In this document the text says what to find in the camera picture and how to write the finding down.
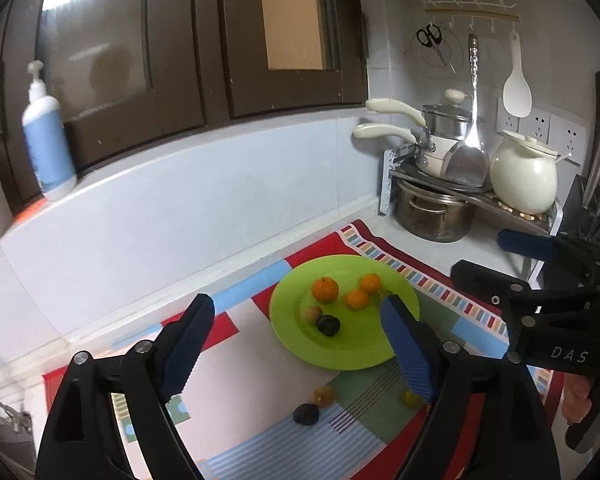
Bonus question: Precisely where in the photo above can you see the blue white pump bottle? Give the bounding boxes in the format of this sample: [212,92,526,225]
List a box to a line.
[21,60,78,202]

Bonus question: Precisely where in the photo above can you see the cardboard panel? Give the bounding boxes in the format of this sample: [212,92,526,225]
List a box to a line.
[258,0,329,71]

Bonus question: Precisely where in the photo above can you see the stacked saucepans cream handles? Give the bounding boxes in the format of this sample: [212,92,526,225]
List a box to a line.
[352,122,461,178]

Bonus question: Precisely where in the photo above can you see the colourful patchwork table mat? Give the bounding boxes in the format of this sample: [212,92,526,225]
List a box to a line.
[42,219,566,480]

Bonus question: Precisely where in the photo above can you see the cream ceramic pot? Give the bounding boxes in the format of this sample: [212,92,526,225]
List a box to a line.
[489,130,581,214]

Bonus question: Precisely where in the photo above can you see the white wall socket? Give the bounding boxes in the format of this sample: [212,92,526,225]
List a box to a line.
[497,100,521,131]
[550,115,588,161]
[525,107,552,143]

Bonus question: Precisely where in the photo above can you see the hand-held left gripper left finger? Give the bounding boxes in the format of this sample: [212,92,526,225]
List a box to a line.
[34,293,216,480]

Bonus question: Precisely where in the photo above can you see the steel turner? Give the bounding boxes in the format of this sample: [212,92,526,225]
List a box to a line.
[442,34,490,188]

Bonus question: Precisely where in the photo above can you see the large steel stockpot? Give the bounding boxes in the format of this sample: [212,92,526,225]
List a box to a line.
[396,180,477,244]

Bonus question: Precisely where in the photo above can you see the brown window frame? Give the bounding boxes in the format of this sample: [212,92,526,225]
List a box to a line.
[0,0,371,211]

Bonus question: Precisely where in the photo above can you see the black hanging scissors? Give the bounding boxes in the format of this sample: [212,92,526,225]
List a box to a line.
[416,24,456,73]

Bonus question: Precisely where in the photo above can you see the beaded wooden trivet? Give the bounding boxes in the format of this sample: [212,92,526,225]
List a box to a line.
[497,199,536,221]

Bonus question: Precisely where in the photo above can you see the person's right hand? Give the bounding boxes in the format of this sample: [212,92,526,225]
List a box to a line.
[562,377,598,423]

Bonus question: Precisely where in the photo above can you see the green plate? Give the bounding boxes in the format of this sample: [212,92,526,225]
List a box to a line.
[270,255,421,372]

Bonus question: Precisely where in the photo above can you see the white metal pot rack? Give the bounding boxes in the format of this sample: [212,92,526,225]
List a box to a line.
[379,142,566,241]

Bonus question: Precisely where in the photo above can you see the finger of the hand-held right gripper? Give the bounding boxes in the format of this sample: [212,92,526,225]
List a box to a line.
[497,229,600,286]
[452,259,596,328]

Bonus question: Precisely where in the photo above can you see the steel saucepan with lid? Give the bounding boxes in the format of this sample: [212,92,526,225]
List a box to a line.
[365,89,473,141]

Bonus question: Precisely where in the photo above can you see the black knife block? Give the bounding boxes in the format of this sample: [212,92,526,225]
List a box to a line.
[560,174,600,248]

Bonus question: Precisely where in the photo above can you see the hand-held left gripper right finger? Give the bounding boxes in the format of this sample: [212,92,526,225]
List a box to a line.
[380,294,563,480]

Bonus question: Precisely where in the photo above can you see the white rice paddle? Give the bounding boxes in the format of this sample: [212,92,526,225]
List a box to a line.
[503,30,533,118]

